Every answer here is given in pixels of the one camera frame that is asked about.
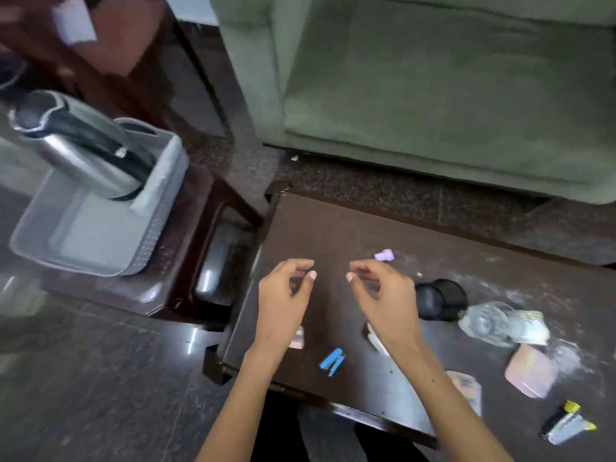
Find person's right hand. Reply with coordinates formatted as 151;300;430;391
346;259;425;357

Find person's left hand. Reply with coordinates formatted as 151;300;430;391
252;258;317;353

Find person's right forearm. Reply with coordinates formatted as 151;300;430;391
395;342;516;462

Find person's left forearm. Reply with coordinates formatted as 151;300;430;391
194;342;284;462

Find white folded paper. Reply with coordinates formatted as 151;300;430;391
363;322;390;357

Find blue stapler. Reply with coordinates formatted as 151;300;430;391
319;348;346;378

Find black round container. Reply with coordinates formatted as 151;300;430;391
415;279;468;322

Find dark wooden side table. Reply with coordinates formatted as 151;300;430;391
41;163;264;329

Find crushed clear plastic bottle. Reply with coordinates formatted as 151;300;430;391
458;302;551;349

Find pale printed packet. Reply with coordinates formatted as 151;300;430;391
446;371;483;417

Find person's dark trousers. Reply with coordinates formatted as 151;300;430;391
249;392;431;462

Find pink square box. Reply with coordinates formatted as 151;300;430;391
504;344;560;399

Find green fabric sofa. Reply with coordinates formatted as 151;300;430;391
210;0;616;205

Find grey plastic basket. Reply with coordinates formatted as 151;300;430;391
9;117;190;278

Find silver tube with yellow cap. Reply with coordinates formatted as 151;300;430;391
539;400;598;446

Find steel electric kettle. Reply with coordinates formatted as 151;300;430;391
0;89;157;201

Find white paper card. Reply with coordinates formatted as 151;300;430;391
51;0;98;47

